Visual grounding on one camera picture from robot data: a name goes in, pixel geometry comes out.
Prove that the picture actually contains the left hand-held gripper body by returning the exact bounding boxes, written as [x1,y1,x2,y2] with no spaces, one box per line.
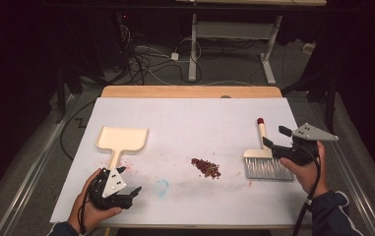
[88,167,134,210]

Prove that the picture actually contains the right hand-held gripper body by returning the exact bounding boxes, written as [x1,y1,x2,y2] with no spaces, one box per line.
[271,123,340,167]

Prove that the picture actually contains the cream hand brush grey bristles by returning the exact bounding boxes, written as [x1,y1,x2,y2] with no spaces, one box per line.
[243,117,295,181]

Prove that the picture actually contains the cream plastic dustpan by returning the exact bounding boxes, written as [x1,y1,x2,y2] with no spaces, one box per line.
[94,126,150,171]

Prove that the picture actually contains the red bean scraps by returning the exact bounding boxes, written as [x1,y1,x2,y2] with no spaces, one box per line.
[190,157,222,180]

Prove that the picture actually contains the person's left hand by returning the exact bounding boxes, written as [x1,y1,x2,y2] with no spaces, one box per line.
[67,168,123,234]

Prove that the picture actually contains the person's right hand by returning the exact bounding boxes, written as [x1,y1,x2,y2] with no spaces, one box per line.
[279,141,330,200]

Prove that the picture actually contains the black metal stand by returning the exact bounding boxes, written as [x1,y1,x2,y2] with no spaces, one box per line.
[281,70,338,136]
[54,63,67,125]

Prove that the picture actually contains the white board table cover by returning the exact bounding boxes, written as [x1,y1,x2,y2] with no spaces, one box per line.
[49,96,314,227]

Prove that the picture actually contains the small white box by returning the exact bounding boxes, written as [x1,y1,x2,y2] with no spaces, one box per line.
[302,42,317,55]

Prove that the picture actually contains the wooden table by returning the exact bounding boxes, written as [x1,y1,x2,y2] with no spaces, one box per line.
[100,85,311,230]

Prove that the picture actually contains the left hand-held gripper black cable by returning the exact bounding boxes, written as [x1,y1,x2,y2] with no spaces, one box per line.
[77,170,105,236]

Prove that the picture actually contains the hand-held gripper black cable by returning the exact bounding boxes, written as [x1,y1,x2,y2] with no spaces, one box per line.
[77,170,105,236]
[291,144,323,236]

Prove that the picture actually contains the right hand-held gripper black cable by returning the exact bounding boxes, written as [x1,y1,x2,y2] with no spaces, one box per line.
[291,144,323,236]

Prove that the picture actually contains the metal floor rail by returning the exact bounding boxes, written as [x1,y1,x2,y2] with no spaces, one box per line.
[0,93,80,236]
[309,101,375,236]

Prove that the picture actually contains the black floor cable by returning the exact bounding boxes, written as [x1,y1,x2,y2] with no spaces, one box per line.
[59,99,96,161]

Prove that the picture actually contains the white floor cable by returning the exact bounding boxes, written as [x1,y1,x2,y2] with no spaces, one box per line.
[134,44,257,88]

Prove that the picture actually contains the tangle of black cables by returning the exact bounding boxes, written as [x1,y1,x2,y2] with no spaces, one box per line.
[117,13,204,87]

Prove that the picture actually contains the white metal desk frame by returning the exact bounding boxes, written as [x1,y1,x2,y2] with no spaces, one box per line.
[174,0,328,86]

